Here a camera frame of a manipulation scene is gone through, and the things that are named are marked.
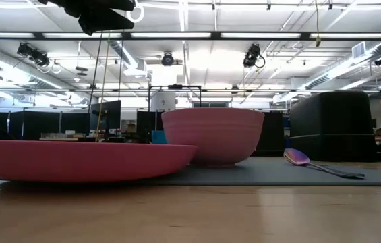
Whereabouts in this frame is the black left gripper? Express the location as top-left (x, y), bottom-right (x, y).
top-left (38, 0), bottom-right (136, 36)

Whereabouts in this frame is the pink plate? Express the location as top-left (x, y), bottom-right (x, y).
top-left (0, 139), bottom-right (198, 184)

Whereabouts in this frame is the pink ribbed bowl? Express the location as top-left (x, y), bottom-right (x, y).
top-left (161, 107), bottom-right (266, 168)

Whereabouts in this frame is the iridescent metal spoon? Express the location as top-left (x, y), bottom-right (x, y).
top-left (283, 148), bottom-right (366, 180)

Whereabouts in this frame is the black overhead beam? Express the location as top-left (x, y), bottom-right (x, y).
top-left (0, 31), bottom-right (381, 41)

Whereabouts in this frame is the black computer monitor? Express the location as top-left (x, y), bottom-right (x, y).
top-left (90, 100), bottom-right (122, 132)

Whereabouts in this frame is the dark office partition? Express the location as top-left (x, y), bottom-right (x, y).
top-left (0, 107), bottom-right (92, 141)

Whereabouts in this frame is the wooden bench top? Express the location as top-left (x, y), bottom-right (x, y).
top-left (38, 136), bottom-right (80, 142)

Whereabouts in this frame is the blue plastic tray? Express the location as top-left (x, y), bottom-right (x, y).
top-left (152, 130), bottom-right (168, 145)

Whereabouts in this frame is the black cabinet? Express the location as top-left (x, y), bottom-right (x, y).
top-left (252, 111), bottom-right (286, 157)

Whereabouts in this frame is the blue-grey placemat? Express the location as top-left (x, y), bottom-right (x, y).
top-left (0, 157), bottom-right (381, 187)

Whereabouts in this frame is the black toaster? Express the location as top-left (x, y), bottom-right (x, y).
top-left (289, 90), bottom-right (377, 163)

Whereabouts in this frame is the white air vent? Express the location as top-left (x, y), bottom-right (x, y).
top-left (351, 40), bottom-right (367, 61)

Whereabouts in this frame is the white hanging ring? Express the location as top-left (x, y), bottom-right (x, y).
top-left (125, 0), bottom-right (146, 24)

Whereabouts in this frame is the silver ventilation duct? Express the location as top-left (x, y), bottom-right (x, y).
top-left (68, 0), bottom-right (140, 68)
top-left (303, 40), bottom-right (381, 90)

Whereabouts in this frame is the yellow hanging rope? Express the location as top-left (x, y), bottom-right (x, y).
top-left (94, 32), bottom-right (111, 142)

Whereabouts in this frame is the round black ceiling camera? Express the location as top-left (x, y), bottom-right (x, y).
top-left (160, 51), bottom-right (175, 67)

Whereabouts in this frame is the black ceiling camera cluster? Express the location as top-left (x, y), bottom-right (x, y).
top-left (16, 42), bottom-right (50, 68)

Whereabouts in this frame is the black ceiling camera with cable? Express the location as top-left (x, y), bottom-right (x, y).
top-left (243, 43), bottom-right (266, 69)

